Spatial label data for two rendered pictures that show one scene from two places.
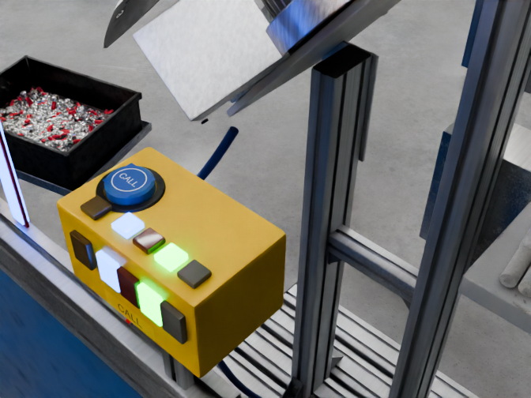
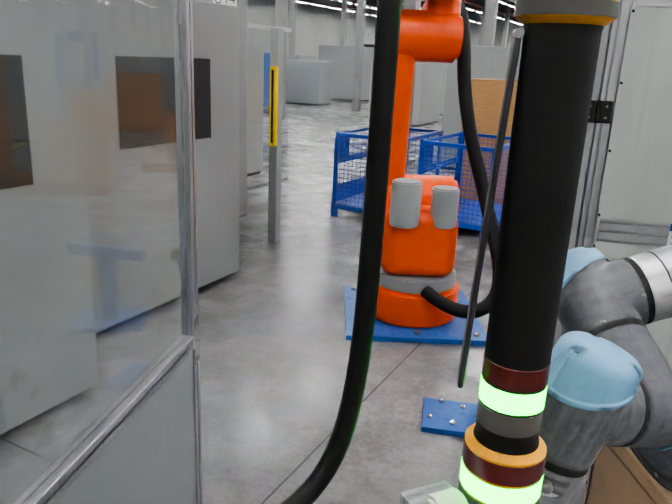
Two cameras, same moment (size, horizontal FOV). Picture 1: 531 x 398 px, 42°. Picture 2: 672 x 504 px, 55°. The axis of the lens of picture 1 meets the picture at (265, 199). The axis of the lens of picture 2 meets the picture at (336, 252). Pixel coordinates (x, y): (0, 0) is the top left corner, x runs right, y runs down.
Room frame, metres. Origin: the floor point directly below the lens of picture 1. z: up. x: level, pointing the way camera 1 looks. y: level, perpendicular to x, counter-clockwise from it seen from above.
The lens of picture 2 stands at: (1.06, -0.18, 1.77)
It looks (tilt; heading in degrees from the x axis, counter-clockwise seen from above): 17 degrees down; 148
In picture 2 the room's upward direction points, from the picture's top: 3 degrees clockwise
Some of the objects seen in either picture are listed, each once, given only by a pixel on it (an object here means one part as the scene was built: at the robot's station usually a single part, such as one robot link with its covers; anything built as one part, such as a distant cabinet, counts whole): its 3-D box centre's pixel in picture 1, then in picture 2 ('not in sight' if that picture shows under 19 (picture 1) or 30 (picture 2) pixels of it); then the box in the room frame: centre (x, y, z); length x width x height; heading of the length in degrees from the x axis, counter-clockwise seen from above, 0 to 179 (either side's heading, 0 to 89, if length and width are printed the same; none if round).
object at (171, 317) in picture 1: (173, 322); not in sight; (0.31, 0.06, 1.04); 0.02 x 0.01 x 0.03; 49
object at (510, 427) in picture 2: not in sight; (509, 411); (0.86, 0.06, 1.60); 0.03 x 0.03 x 0.01
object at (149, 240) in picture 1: (148, 241); not in sight; (0.36, 0.09, 1.08); 0.02 x 0.02 x 0.01; 49
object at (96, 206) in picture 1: (96, 208); not in sight; (0.39, 0.13, 1.08); 0.02 x 0.02 x 0.01; 49
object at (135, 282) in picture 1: (129, 287); not in sight; (0.34, 0.10, 1.04); 0.02 x 0.01 x 0.03; 49
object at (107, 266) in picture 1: (109, 271); not in sight; (0.36, 0.12, 1.04); 0.02 x 0.01 x 0.03; 49
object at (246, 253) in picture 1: (173, 260); not in sight; (0.39, 0.07, 1.02); 0.16 x 0.10 x 0.11; 49
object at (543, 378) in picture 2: not in sight; (515, 366); (0.86, 0.06, 1.62); 0.03 x 0.03 x 0.01
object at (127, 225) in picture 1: (127, 225); not in sight; (0.38, 0.10, 1.08); 0.02 x 0.02 x 0.01; 49
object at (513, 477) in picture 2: not in sight; (503, 452); (0.86, 0.06, 1.57); 0.04 x 0.04 x 0.01
